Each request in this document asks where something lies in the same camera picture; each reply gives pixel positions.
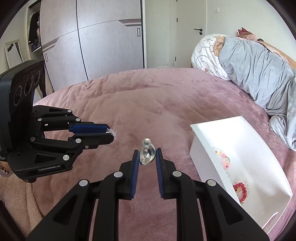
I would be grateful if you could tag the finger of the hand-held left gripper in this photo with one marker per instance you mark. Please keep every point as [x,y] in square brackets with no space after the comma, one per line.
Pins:
[97,140]
[90,128]

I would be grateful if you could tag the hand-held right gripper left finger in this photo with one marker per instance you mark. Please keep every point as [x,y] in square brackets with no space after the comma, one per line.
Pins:
[136,171]

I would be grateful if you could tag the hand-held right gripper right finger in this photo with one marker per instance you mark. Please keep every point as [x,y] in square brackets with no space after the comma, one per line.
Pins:
[159,171]

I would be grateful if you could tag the crystal flower brooch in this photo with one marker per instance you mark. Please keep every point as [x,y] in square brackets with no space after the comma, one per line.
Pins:
[112,133]

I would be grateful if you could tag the white plastic storage box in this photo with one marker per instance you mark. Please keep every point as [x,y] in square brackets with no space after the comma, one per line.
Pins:
[245,148]

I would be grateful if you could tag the pink plush bed blanket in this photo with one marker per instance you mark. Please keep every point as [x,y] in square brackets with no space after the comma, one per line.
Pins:
[138,104]

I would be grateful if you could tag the pink fluffy cloth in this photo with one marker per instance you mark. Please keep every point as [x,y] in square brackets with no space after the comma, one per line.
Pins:
[16,197]

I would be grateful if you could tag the white framed picture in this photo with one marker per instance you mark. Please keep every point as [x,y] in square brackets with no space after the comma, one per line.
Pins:
[14,54]

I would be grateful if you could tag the grey wardrobe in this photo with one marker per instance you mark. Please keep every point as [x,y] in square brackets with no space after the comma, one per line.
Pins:
[104,44]

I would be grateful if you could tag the dark hanging clothes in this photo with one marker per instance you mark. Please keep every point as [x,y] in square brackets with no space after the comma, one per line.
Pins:
[34,25]

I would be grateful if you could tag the white patterned pillow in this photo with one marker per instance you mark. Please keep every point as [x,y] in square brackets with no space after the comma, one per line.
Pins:
[208,55]

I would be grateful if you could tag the white door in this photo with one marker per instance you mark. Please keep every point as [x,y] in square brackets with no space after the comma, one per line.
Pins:
[190,32]

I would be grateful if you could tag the grey blanket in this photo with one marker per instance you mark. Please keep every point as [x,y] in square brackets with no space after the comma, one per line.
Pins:
[259,67]

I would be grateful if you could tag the red bow plush toy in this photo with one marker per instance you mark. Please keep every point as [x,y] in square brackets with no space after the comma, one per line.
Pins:
[244,31]

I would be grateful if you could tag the wooden headboard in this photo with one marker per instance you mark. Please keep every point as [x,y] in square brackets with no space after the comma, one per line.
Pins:
[277,49]

